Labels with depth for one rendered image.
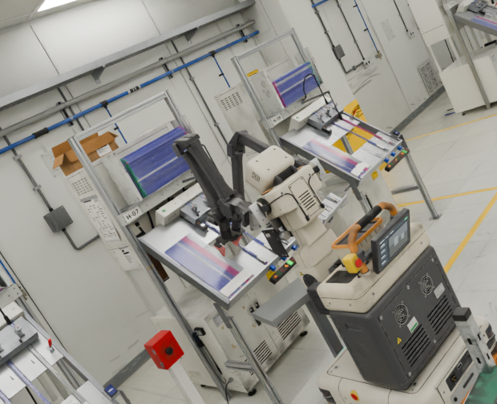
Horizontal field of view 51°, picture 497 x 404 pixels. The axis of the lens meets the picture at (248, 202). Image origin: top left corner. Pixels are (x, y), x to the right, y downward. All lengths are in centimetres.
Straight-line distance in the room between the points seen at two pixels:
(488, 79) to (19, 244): 549
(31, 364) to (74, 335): 185
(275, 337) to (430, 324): 133
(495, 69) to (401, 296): 506
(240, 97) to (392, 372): 253
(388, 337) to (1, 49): 376
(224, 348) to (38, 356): 110
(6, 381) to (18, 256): 185
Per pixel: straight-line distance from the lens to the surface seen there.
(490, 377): 126
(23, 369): 276
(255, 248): 319
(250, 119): 417
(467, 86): 722
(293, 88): 424
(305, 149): 397
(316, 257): 251
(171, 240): 320
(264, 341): 347
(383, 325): 225
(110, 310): 471
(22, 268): 446
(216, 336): 325
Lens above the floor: 172
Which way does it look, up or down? 12 degrees down
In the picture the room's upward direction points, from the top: 28 degrees counter-clockwise
